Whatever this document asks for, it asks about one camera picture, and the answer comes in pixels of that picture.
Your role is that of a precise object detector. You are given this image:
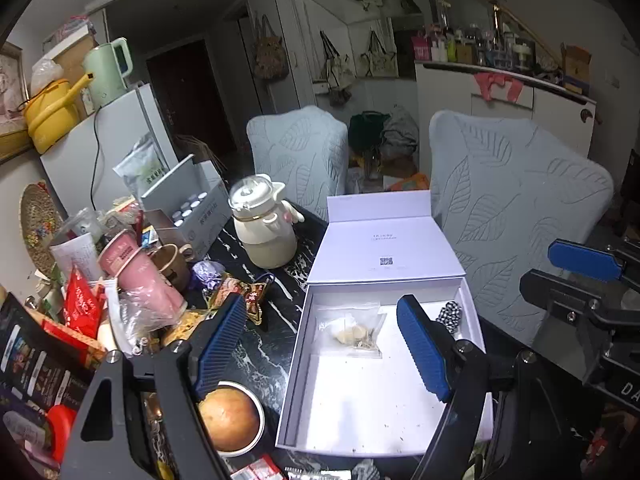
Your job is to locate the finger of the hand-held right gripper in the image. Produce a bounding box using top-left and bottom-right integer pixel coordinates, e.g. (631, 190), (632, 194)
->
(547, 239), (640, 286)
(519, 269), (640, 386)

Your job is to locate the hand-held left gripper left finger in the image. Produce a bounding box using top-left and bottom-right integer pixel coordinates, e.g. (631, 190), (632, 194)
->
(59, 292), (248, 480)

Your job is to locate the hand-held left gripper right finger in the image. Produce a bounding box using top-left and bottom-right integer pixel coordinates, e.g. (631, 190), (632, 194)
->
(396, 295), (596, 480)

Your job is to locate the black white checkered hair tie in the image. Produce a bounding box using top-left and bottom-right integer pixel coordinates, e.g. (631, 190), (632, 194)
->
(436, 301), (462, 336)

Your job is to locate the clear plastic bag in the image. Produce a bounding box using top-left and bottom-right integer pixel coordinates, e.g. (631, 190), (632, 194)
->
(315, 302), (388, 358)

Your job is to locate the white gift box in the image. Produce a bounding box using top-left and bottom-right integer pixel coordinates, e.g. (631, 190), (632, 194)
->
(275, 190), (496, 458)

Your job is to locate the brown gold snack packet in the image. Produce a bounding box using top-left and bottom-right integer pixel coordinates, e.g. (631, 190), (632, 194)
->
(205, 277), (273, 328)

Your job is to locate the purple wrapper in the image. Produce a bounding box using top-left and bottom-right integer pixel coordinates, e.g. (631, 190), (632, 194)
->
(192, 260), (227, 291)

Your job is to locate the brown mug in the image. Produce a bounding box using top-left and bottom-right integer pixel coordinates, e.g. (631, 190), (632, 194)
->
(150, 243), (195, 291)

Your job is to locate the large chair with leaf cover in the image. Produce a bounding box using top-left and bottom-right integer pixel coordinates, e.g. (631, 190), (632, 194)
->
(429, 110), (615, 346)

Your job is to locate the pink cup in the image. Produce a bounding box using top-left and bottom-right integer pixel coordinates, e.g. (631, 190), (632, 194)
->
(97, 230), (188, 326)

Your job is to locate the cream kettle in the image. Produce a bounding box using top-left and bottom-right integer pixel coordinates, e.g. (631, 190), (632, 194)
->
(228, 174), (307, 269)

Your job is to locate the red white wrapper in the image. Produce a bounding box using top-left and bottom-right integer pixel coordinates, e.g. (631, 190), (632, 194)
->
(235, 457), (283, 480)

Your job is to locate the white box with bottles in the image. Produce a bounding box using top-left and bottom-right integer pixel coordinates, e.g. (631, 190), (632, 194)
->
(141, 154), (233, 261)

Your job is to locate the red snack packet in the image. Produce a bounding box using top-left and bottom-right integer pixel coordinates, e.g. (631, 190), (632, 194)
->
(62, 265), (103, 338)

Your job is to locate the white cabinet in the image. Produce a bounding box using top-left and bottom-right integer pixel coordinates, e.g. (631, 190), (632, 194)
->
(415, 60), (598, 161)

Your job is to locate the red container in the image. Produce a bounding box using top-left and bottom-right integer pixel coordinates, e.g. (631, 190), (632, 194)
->
(45, 405), (78, 466)

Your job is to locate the black printed box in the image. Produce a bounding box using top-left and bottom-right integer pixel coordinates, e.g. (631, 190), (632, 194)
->
(0, 292), (96, 411)

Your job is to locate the pink cloth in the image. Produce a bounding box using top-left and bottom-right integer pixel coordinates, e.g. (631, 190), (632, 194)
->
(474, 71), (523, 103)

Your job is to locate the green white pouch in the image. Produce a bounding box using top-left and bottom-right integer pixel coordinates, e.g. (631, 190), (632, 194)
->
(112, 132), (168, 196)

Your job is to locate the small chair with leaf cover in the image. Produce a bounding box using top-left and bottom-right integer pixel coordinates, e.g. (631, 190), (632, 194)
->
(246, 106), (349, 221)

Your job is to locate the grey bag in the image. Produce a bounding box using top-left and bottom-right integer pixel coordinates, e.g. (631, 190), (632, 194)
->
(381, 107), (420, 158)

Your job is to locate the woven round mat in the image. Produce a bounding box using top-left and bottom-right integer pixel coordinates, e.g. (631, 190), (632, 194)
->
(19, 181), (63, 278)

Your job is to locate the green bag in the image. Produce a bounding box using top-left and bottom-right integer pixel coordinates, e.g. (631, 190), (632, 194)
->
(348, 112), (391, 151)

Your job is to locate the row of bottles and jars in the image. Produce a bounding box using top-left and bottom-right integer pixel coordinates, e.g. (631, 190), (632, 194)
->
(412, 22), (561, 78)

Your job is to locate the white refrigerator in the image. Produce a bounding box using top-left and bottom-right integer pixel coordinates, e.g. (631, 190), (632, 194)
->
(40, 82), (178, 211)

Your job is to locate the gold stair handrail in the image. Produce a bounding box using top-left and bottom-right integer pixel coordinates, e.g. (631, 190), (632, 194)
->
(470, 0), (561, 61)

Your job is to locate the yellow pot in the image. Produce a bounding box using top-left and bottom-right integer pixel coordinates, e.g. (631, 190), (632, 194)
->
(24, 74), (96, 155)

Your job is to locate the beige tote bag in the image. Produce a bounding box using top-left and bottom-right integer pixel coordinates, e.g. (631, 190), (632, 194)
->
(357, 30), (401, 78)
(315, 32), (356, 86)

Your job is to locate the green electric kettle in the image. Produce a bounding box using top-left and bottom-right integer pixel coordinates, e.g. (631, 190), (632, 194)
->
(82, 36), (133, 110)

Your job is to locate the brown tote bag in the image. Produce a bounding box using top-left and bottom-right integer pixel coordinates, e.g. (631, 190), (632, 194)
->
(252, 12), (291, 81)

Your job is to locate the white plastic bag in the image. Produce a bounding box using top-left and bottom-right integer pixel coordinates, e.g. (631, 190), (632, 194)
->
(31, 57), (63, 92)

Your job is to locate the large cardboard box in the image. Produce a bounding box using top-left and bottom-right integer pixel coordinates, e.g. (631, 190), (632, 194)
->
(42, 35), (98, 116)

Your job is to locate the framed picture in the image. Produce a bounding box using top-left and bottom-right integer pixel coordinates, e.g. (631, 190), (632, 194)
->
(0, 42), (28, 136)

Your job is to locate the black power cord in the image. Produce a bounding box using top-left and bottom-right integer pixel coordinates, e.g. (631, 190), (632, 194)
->
(90, 107), (103, 206)

